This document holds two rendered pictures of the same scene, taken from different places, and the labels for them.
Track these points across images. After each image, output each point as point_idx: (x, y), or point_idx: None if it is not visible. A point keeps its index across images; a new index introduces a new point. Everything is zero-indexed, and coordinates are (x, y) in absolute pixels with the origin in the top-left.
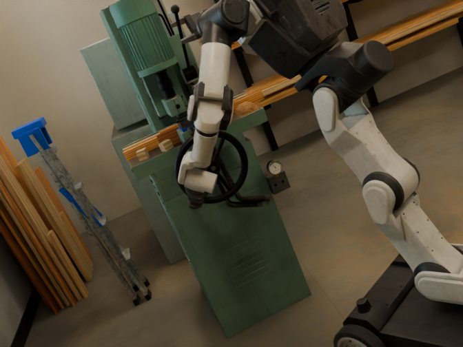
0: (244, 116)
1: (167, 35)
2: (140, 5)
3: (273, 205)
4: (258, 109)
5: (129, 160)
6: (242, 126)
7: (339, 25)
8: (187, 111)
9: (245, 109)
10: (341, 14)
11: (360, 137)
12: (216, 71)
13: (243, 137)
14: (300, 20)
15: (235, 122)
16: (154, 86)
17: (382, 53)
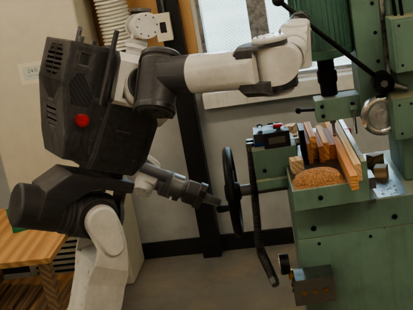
0: (289, 181)
1: (316, 20)
2: None
3: (307, 307)
4: (294, 188)
5: None
6: (290, 189)
7: (56, 150)
8: (353, 125)
9: (295, 175)
10: (60, 143)
11: (76, 267)
12: None
13: (292, 202)
14: (48, 116)
15: (288, 178)
16: (353, 68)
17: (16, 206)
